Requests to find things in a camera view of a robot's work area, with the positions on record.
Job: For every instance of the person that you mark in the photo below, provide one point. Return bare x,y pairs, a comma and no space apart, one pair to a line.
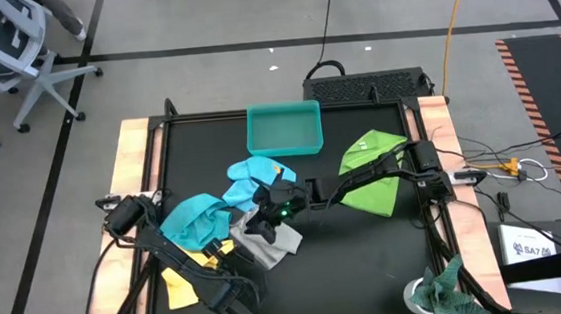
66,16

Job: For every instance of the black perforated computer case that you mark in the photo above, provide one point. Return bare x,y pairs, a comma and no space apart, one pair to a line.
365,86

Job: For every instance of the black mat orange-striped edge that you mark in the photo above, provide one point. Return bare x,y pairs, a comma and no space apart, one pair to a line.
553,120

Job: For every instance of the grey waffle-weave towel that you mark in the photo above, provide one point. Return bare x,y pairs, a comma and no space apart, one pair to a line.
282,247

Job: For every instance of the wooden side board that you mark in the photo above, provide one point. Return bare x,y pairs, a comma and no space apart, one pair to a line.
435,120
127,154

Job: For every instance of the black power adapter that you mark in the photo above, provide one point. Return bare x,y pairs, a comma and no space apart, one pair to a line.
503,200

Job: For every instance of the teal plastic bin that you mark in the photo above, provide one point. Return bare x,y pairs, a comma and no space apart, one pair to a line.
283,129

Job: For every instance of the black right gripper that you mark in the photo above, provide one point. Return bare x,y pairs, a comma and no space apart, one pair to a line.
284,199

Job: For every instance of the white printed paper box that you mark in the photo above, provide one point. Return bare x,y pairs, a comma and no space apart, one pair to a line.
529,253

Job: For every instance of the black flat bar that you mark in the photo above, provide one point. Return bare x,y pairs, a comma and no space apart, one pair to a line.
555,263

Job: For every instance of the light blue microfiber towel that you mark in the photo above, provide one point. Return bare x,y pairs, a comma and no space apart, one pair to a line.
252,176

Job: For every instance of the yellow microfiber towel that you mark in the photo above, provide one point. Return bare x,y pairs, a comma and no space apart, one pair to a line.
178,290

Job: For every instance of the silver metal bracket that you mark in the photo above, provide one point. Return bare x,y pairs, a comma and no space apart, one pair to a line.
108,203
470,176

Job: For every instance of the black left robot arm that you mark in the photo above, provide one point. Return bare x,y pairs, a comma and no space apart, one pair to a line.
189,269

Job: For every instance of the grey office chair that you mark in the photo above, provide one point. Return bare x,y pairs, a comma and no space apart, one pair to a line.
16,52

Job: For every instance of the green crumpled rag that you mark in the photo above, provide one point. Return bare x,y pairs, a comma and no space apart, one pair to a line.
442,295

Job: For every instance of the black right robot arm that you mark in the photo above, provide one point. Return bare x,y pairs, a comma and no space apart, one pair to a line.
362,178

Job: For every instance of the yellow power connector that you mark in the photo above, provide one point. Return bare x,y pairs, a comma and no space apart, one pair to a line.
511,165

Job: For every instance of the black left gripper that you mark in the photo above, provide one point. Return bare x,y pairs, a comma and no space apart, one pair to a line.
238,295

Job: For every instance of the green microfiber towel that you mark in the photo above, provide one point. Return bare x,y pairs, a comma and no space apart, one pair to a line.
379,202

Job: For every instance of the teal microfiber towel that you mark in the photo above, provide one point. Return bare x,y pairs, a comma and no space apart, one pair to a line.
195,221

